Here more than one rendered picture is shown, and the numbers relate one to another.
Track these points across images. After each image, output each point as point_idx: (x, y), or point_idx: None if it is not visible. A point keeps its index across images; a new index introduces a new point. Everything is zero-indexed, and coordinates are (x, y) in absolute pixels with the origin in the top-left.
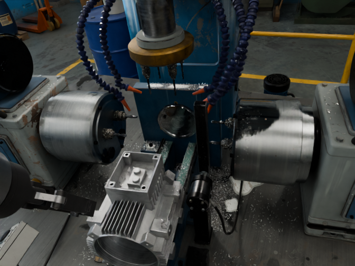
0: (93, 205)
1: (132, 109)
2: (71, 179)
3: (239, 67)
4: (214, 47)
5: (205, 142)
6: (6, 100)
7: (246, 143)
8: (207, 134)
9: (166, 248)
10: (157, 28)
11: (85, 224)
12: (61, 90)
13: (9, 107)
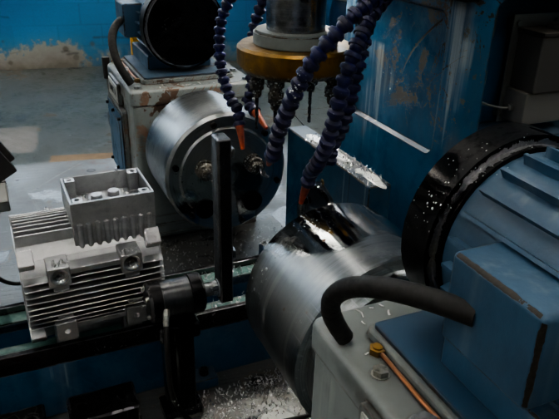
0: (7, 170)
1: None
2: (178, 234)
3: (329, 120)
4: (433, 115)
5: (217, 217)
6: (158, 71)
7: (270, 261)
8: (220, 202)
9: (40, 296)
10: (272, 14)
11: None
12: (234, 96)
13: (144, 77)
